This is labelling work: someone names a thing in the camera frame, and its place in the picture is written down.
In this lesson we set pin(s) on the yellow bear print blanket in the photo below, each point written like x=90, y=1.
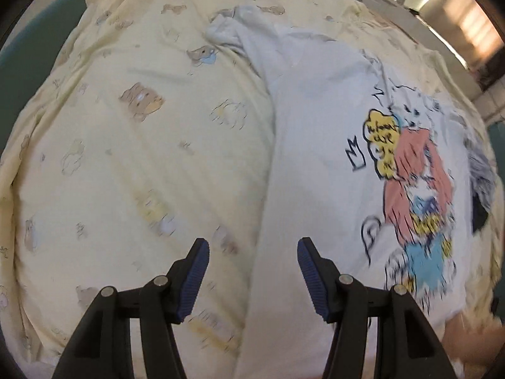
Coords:
x=118, y=166

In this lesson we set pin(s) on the beige curtain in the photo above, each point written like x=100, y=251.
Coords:
x=453, y=8

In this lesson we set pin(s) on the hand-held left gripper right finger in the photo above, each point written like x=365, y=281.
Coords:
x=313, y=280

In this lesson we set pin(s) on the teal padded headboard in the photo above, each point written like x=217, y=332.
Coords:
x=35, y=67

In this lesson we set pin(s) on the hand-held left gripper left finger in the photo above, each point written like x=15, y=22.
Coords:
x=193, y=280

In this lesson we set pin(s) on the white cartoon print t-shirt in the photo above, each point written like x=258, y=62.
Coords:
x=315, y=126

